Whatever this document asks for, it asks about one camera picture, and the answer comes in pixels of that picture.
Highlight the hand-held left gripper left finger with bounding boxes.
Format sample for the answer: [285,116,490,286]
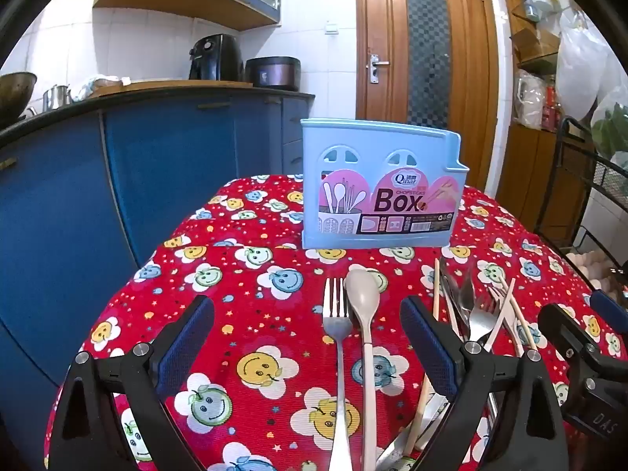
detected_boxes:
[45,295,217,471]

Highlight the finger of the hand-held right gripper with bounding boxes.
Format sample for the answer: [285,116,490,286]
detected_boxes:
[538,303,615,393]
[590,290,628,319]

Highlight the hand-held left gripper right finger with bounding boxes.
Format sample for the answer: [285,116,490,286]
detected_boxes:
[398,296,573,471]

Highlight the metal fork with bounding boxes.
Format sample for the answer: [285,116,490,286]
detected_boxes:
[321,277,362,471]
[377,395,453,471]
[439,256,468,342]
[458,264,500,345]

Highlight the beige fork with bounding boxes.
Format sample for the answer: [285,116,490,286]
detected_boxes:
[483,285,513,351]

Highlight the beige spoon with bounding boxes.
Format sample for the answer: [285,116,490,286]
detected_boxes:
[344,268,382,471]

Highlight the light blue utensil box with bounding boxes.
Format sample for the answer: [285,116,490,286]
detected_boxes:
[300,118,470,250]

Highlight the pile of eggs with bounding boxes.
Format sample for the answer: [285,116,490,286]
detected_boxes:
[566,249,621,291]

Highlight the red smiley flower tablecloth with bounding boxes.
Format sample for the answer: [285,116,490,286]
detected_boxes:
[44,173,605,471]

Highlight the wooden shelf unit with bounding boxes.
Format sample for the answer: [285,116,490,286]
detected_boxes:
[497,0,592,247]

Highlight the plastic bag with greens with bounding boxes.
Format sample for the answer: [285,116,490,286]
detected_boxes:
[591,85,628,159]

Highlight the blue lower kitchen cabinets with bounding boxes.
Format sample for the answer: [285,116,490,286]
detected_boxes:
[0,91,316,435]

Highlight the white plastic bag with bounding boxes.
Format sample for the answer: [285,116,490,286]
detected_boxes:
[556,10,615,119]

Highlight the cardboard box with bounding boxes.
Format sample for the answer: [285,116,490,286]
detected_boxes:
[509,26,560,65]

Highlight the white cloth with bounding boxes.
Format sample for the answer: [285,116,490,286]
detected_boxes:
[71,74,121,102]

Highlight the metal cup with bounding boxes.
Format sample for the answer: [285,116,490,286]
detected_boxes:
[42,84,70,111]

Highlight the dark rice cooker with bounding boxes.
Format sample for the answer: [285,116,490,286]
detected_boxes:
[244,56,301,92]

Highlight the black air fryer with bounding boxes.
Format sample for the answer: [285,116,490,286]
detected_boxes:
[189,34,244,82]

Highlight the metal wok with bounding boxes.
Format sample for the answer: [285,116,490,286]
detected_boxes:
[0,71,38,124]

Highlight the wooden door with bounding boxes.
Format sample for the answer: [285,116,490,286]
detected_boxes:
[354,0,499,193]

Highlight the black wire rack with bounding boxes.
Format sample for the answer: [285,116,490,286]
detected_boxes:
[534,116,628,268]

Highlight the metal door handle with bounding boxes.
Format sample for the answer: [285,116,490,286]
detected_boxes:
[367,53,390,84]

